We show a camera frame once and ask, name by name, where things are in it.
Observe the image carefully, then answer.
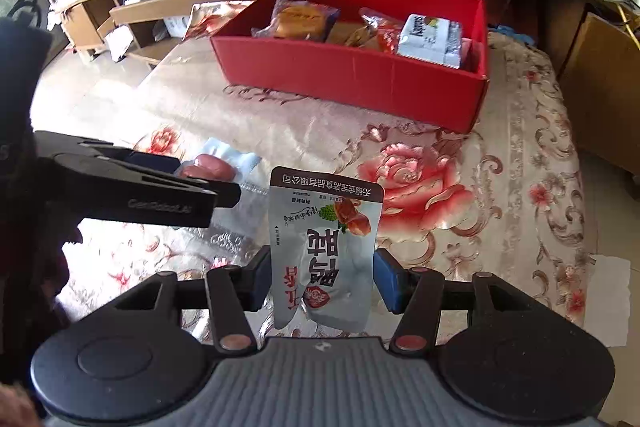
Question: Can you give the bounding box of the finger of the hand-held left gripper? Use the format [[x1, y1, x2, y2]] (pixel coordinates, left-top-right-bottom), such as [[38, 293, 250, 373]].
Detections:
[[34, 130, 182, 178], [52, 154, 242, 229]]

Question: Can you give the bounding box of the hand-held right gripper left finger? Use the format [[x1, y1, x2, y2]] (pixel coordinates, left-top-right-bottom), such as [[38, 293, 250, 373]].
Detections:
[[114, 249, 273, 353]]

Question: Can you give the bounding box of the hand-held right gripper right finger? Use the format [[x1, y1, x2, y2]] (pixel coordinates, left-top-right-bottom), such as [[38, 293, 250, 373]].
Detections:
[[374, 249, 538, 353]]

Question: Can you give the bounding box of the sausage packet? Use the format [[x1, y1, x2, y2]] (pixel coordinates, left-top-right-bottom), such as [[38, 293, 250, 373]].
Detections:
[[180, 137, 263, 188]]

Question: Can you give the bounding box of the white grey meat snack pouch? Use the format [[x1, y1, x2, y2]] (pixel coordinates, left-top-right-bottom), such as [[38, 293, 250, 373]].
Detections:
[[268, 165, 385, 330]]

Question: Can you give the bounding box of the red cardboard box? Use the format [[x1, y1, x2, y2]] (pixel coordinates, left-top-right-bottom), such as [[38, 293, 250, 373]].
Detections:
[[210, 0, 489, 134]]

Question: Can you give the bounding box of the clear bread packet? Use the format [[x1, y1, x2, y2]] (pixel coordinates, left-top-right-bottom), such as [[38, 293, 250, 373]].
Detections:
[[251, 0, 341, 42]]

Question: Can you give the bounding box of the white wafer packet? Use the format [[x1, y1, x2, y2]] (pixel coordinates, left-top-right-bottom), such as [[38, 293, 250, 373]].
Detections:
[[396, 13, 463, 68]]

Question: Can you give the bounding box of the floral tablecloth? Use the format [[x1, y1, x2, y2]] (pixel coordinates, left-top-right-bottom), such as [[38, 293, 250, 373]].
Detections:
[[55, 2, 601, 348]]

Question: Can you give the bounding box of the blue and white box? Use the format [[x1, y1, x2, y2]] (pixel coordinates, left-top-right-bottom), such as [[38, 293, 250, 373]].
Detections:
[[165, 17, 193, 38]]

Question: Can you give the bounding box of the white paper sheet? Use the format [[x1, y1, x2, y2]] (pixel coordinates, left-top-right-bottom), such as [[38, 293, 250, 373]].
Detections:
[[590, 254, 632, 348]]

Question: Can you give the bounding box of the blue plastic bag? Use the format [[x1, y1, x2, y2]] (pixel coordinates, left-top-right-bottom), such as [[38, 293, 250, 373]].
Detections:
[[487, 24, 538, 48]]

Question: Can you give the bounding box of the brown cabinet door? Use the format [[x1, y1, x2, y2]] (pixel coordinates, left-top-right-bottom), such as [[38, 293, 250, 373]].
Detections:
[[557, 12, 640, 178]]

